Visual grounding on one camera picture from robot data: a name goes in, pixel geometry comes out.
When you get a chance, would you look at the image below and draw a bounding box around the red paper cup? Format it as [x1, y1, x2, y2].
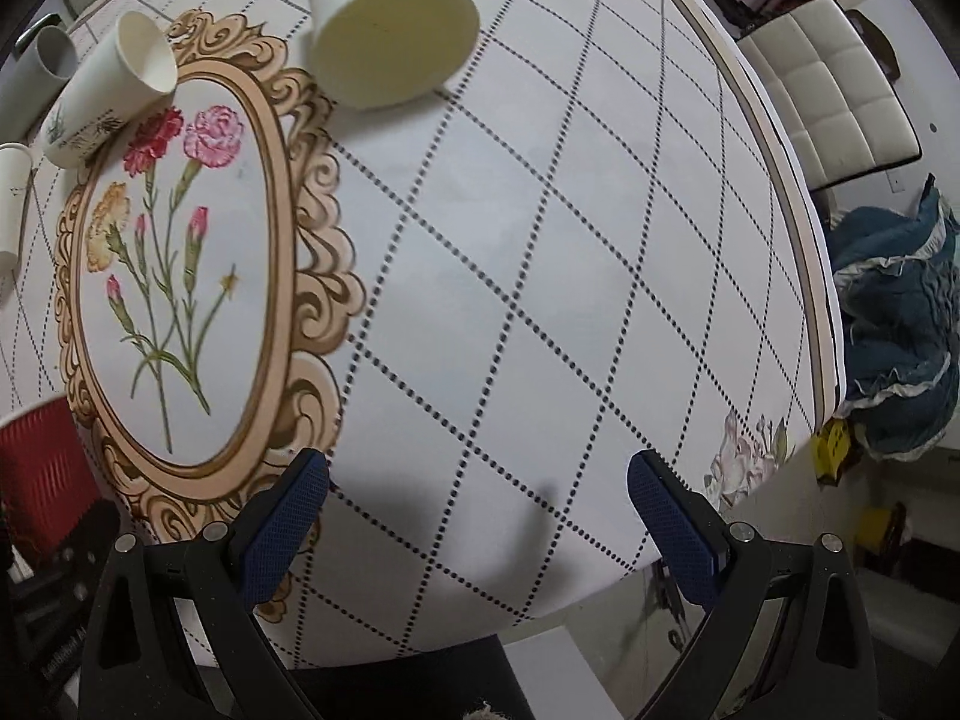
[0, 395, 101, 566]

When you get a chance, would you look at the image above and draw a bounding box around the white cup with black calligraphy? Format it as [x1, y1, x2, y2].
[0, 143, 32, 273]

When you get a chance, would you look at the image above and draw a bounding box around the white cup with bamboo print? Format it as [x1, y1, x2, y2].
[41, 11, 178, 169]

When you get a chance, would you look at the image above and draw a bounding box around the grey paper cup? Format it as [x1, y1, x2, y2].
[0, 26, 78, 142]

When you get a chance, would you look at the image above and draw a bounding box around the plain white paper cup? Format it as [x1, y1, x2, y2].
[308, 0, 480, 110]

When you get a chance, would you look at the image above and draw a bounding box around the yellow black tool on floor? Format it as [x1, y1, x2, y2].
[812, 419, 862, 486]

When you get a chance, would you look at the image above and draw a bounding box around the blue ruffled cloth pile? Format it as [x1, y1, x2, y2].
[827, 177, 958, 461]

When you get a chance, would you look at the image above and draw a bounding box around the floral diamond-pattern tablecloth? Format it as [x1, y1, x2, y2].
[2, 0, 844, 668]

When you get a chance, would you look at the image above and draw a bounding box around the white quilted chair right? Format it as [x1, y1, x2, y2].
[737, 0, 923, 190]

